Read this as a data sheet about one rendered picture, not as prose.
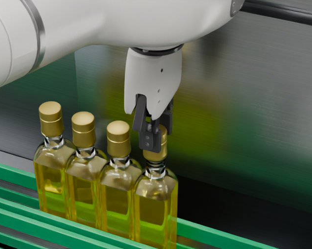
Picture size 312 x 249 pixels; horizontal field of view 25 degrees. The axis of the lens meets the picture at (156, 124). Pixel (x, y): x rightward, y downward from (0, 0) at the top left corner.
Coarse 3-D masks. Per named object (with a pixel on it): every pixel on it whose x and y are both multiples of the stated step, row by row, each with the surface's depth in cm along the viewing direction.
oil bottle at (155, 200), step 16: (144, 176) 107; (144, 192) 106; (160, 192) 106; (176, 192) 110; (144, 208) 108; (160, 208) 107; (176, 208) 113; (144, 224) 111; (160, 224) 109; (176, 224) 115; (144, 240) 113; (160, 240) 111
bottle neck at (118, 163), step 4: (128, 156) 107; (112, 160) 107; (116, 160) 107; (120, 160) 107; (124, 160) 107; (128, 160) 108; (112, 164) 108; (116, 164) 107; (120, 164) 107; (124, 164) 107; (128, 164) 108
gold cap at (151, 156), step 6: (162, 126) 103; (162, 132) 102; (162, 138) 101; (162, 144) 102; (144, 150) 103; (162, 150) 103; (144, 156) 104; (150, 156) 103; (156, 156) 103; (162, 156) 103
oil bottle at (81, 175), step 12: (72, 156) 110; (96, 156) 110; (72, 168) 110; (84, 168) 109; (96, 168) 109; (72, 180) 111; (84, 180) 110; (96, 180) 110; (72, 192) 113; (84, 192) 112; (96, 192) 111; (72, 204) 115; (84, 204) 113; (96, 204) 113; (72, 216) 117; (84, 216) 115; (96, 216) 114; (96, 228) 116
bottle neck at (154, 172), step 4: (148, 160) 104; (164, 160) 105; (148, 164) 105; (152, 164) 104; (156, 164) 104; (160, 164) 104; (164, 164) 105; (148, 168) 105; (152, 168) 105; (156, 168) 104; (160, 168) 105; (164, 168) 106; (148, 172) 106; (152, 172) 105; (156, 172) 105; (160, 172) 105; (164, 172) 106; (148, 176) 106; (152, 176) 106; (156, 176) 106; (160, 176) 106
